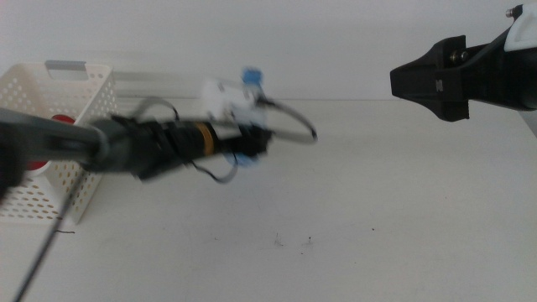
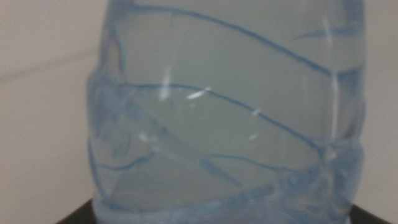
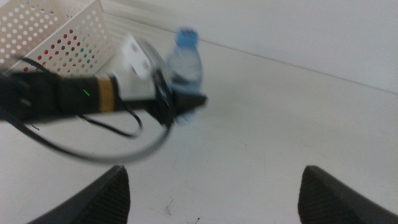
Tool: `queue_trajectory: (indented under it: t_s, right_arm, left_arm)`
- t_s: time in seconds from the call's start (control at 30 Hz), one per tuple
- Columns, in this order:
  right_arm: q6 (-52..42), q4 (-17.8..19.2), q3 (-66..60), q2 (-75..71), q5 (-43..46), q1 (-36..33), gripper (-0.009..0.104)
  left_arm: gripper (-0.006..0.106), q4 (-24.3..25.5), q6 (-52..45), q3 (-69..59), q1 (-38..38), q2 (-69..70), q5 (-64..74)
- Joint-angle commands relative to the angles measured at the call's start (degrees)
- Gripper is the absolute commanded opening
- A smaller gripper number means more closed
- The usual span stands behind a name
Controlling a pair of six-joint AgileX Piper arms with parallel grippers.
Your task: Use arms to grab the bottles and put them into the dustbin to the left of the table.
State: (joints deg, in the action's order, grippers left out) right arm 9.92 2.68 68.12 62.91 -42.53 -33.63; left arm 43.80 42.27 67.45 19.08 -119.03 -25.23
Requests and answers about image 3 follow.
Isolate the clear water bottle blue cap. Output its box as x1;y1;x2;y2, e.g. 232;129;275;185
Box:
166;27;205;126

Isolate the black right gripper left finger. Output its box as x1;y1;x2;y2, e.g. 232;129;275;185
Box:
27;164;131;224

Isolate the thin black cable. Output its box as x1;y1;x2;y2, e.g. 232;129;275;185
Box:
12;55;63;77
77;99;144;139

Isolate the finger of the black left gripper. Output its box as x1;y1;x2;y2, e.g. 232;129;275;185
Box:
172;93;208;116

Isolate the thick black braided cable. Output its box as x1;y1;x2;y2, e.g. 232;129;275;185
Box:
0;113;172;165

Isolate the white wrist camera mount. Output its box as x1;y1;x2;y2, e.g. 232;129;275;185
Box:
118;30;170;102

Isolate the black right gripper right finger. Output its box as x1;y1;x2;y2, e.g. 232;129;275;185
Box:
297;165;398;224

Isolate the white perforated plastic basket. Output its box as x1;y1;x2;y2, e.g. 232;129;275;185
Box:
0;0;114;78

